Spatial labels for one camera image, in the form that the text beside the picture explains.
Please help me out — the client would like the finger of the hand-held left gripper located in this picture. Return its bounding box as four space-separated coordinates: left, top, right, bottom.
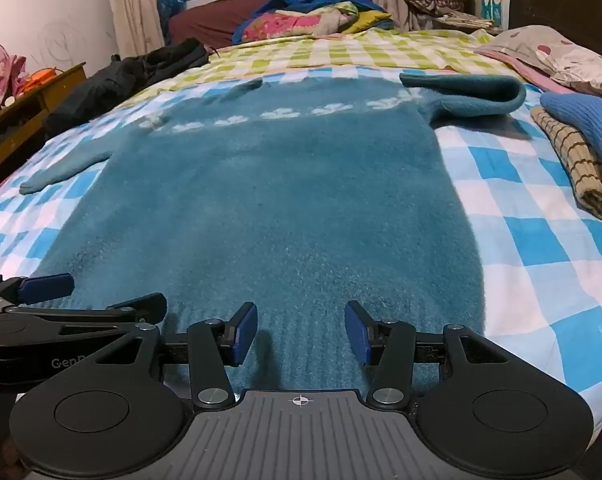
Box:
0 273 75 307
98 292 168 323

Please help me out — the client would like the dotted pillow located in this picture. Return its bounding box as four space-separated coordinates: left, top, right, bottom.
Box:
496 25 602 106

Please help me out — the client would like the black jacket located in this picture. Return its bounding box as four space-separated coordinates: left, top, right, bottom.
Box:
44 37 212 138

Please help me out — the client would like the yellow cloth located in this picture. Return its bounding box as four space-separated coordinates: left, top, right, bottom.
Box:
331 2 389 35

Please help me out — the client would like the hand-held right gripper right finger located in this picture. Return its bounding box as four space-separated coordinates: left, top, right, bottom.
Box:
344 300 519 409

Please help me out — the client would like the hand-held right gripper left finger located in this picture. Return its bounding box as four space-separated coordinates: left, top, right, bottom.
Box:
88 301 259 409

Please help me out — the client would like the blue bag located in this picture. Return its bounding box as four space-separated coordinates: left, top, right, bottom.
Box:
156 0 188 43

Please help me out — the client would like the teal fuzzy blanket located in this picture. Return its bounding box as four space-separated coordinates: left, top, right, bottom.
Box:
18 71 528 396

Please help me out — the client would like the wooden cabinet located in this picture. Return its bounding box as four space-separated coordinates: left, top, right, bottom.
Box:
0 62 88 186

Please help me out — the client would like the pink and blue clothes pile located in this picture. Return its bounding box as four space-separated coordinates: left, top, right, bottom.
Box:
231 0 394 43

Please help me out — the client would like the beige plaid folded cloth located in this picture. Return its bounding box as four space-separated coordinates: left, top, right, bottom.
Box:
531 106 602 226

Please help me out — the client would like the blue knit garment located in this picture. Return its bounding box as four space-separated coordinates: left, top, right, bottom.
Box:
540 91 602 183

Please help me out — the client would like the dark wooden headboard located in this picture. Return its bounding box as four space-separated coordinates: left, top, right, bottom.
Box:
508 0 602 66

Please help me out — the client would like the grey plush cloth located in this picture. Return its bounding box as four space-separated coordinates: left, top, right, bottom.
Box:
315 10 353 37

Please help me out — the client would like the maroon sofa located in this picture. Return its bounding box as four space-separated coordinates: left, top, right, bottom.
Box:
167 0 377 50

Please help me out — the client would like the orange cloth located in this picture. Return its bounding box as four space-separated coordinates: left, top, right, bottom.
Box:
18 67 58 94

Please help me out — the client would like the blue bottle with yellow flowers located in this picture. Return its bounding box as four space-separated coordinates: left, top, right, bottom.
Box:
479 0 503 28

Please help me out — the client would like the pink floral quilt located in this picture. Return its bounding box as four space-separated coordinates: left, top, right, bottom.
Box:
241 9 328 43

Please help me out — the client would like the stack of papers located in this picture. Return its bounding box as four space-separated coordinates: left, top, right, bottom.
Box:
433 10 502 32

